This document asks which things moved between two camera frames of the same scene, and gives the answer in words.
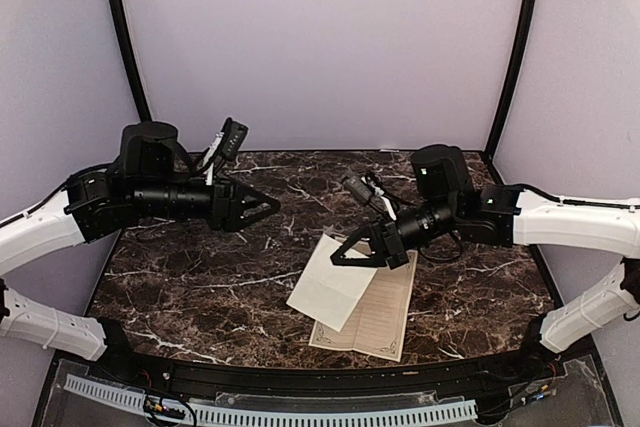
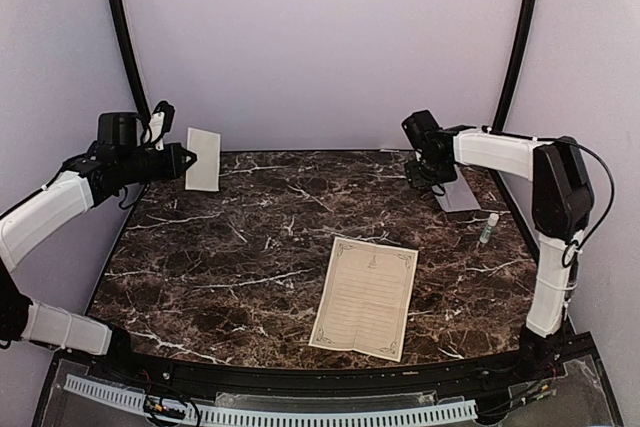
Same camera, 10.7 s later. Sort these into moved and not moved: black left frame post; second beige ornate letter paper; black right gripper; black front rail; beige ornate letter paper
Moved: black right gripper; beige ornate letter paper
Not moved: black left frame post; black front rail; second beige ornate letter paper
